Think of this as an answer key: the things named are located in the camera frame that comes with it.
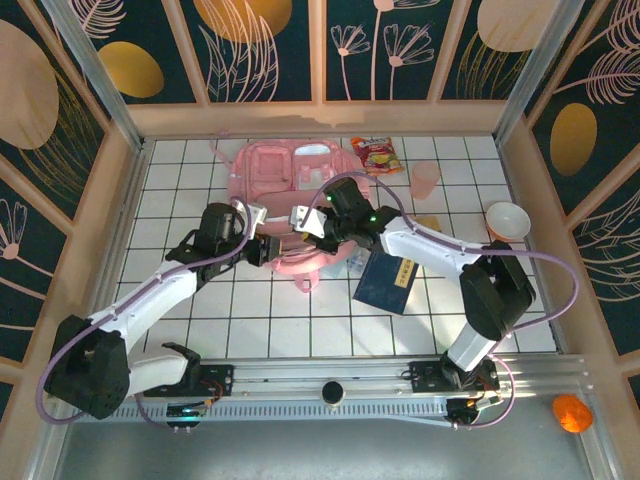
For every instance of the dark blue book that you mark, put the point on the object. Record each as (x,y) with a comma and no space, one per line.
(385,285)

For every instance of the pink backpack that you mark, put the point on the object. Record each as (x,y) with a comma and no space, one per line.
(270,165)

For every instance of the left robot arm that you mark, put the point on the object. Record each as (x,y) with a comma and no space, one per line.
(150,300)

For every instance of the colourful candy bag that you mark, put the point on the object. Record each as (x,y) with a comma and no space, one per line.
(377,156)

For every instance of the pink plastic cup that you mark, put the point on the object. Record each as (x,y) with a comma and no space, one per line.
(425,181)

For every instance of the black round knob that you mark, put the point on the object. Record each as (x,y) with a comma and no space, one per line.
(333,392)

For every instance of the white bowl with orange base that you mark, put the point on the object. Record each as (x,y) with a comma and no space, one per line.
(507,220)

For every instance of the left controller board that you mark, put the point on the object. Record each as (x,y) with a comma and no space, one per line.
(186,412)

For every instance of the controller board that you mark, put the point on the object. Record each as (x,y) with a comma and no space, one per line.
(467,407)
(186,412)

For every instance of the right controller board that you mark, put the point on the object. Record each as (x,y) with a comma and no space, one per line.
(467,407)

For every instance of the orange ball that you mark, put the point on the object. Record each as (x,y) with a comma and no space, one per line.
(572,412)

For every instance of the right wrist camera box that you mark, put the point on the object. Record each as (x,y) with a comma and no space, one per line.
(306,219)

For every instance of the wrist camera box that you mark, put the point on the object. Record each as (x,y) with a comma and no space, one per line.
(306,219)
(257,214)

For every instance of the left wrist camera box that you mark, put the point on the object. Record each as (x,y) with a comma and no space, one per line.
(257,214)

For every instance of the aluminium rail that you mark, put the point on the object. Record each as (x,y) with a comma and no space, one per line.
(300,372)

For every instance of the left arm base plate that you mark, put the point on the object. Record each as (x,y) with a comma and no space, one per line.
(220,378)

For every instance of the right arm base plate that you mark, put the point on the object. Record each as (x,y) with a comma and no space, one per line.
(425,375)

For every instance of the aluminium corner post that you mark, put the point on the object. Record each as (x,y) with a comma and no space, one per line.
(535,75)
(100,85)

